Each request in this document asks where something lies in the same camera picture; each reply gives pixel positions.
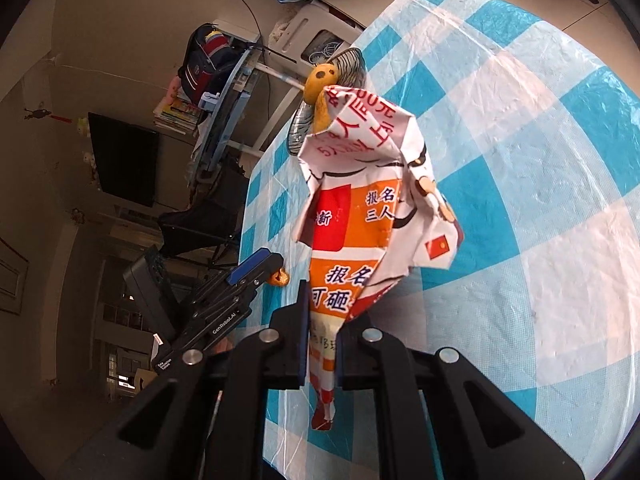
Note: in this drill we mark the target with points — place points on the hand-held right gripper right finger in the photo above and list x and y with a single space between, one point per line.
339 355

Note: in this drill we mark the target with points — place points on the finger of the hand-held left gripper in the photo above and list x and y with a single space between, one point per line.
250 266
255 287

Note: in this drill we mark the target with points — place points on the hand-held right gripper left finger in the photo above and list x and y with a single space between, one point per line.
303 340

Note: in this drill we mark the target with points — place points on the orange peel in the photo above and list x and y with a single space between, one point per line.
279 277

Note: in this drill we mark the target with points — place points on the snack wrapper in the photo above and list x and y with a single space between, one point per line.
370 220

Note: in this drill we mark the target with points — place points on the person's left hand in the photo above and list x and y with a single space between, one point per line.
224 346

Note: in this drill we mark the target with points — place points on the black folding camp chair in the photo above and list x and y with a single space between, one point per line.
205 220

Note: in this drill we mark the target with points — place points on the black flat television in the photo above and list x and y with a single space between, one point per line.
125 160

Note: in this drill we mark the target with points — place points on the blue white study desk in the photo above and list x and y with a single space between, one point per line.
225 115

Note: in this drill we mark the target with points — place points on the yellow spotted fruit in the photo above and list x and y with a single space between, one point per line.
320 80
322 115

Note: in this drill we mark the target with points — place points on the stack of books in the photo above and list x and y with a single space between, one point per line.
175 115

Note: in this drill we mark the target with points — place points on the light blue desk gadget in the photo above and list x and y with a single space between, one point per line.
209 101

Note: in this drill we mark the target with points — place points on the yellow green plush toy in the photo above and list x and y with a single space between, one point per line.
82 126

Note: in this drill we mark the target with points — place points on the pink plush toy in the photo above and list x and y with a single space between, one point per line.
174 87

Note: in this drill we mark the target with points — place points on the red hanging ornament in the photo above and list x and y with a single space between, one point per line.
47 115

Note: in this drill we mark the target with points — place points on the navy red striped backpack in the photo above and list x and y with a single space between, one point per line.
205 65

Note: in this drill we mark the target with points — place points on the dark patterned plate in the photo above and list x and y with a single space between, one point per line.
350 65

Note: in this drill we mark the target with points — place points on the white appliance with dark window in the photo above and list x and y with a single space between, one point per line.
310 25

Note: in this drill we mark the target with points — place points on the blue white checked tablecloth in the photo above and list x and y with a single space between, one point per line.
525 185

